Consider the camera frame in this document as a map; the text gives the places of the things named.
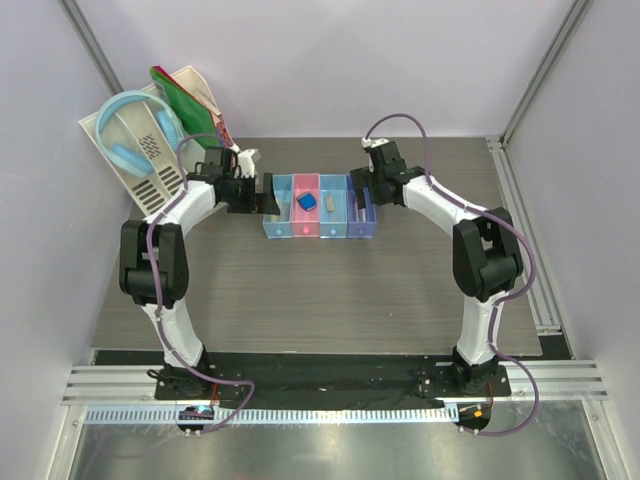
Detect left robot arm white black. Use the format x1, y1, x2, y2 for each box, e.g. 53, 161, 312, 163
119, 145, 280, 399

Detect white slotted cable duct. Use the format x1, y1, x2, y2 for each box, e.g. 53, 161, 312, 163
84, 404, 459, 426

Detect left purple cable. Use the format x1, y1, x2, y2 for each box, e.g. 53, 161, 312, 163
147, 132, 256, 434

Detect white desk file organizer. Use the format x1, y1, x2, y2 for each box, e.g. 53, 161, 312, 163
79, 66, 233, 215

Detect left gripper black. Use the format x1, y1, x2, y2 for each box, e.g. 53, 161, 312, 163
222, 173, 279, 215

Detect light blue headphones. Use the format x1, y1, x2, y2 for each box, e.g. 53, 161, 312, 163
94, 90, 185, 178

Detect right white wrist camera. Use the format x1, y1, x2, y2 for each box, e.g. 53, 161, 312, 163
361, 137, 389, 172

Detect green folder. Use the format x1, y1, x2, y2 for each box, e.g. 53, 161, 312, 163
149, 66, 222, 148

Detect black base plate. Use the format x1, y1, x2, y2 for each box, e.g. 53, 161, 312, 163
94, 349, 514, 406

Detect pink bin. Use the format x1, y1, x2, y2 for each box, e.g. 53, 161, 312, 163
291, 173, 320, 238

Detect light blue bin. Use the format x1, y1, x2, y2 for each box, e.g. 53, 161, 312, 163
319, 174, 348, 239
262, 174, 293, 239

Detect red book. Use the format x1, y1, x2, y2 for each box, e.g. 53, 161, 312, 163
212, 114, 234, 147

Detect blue pencil sharpener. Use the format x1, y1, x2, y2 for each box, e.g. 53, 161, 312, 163
296, 191, 317, 212

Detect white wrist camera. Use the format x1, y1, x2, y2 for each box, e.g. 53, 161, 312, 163
237, 149, 261, 178
361, 137, 389, 172

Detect purple bin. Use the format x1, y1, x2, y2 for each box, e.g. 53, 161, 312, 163
346, 175, 377, 239

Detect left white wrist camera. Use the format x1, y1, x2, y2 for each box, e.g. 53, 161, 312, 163
237, 149, 261, 178

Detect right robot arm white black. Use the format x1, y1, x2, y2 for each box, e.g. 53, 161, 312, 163
350, 138, 524, 395

